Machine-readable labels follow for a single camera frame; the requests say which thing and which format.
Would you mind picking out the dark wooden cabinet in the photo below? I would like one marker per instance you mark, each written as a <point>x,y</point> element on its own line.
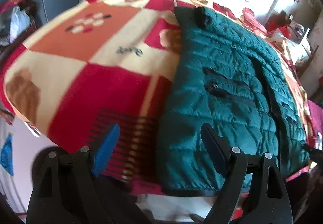
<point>10,47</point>

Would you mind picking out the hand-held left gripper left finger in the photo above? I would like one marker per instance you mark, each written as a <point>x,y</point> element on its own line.
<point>108,144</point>

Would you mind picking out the white plastic bag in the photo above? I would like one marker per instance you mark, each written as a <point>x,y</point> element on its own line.
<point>19,23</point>

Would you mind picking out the pink folded cloth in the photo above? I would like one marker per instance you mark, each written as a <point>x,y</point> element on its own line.
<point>254,21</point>

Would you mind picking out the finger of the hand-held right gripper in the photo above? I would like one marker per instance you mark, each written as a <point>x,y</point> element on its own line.
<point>314,153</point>

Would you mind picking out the wooden chair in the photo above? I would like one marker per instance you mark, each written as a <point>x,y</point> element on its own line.
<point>300,30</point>

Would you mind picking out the white bed sheet blue print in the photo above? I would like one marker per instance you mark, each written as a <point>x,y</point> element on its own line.
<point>15,153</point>

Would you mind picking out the red orange patchwork blanket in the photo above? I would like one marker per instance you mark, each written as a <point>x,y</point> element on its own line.
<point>88,67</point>

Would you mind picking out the teal quilted jacket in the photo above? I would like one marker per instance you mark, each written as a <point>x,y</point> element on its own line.
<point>222,103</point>

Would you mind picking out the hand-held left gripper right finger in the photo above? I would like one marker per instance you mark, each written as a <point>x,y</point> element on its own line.
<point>215,149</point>

